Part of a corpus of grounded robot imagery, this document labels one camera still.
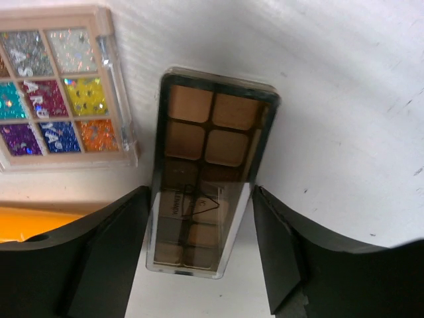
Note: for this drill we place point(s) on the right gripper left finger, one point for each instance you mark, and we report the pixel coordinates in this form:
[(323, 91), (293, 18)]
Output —
[(83, 269)]

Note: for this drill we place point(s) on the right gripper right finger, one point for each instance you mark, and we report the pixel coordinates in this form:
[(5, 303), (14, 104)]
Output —
[(312, 271)]

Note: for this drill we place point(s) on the orange sunscreen tube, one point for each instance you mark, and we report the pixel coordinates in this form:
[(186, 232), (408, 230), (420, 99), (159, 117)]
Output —
[(19, 224)]

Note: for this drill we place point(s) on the nude tan eyeshadow palette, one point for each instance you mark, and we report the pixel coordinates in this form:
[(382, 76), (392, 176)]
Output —
[(211, 134)]

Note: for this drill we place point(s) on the colourful square eyeshadow palette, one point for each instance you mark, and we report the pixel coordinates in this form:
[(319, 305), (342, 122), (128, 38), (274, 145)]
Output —
[(63, 99)]

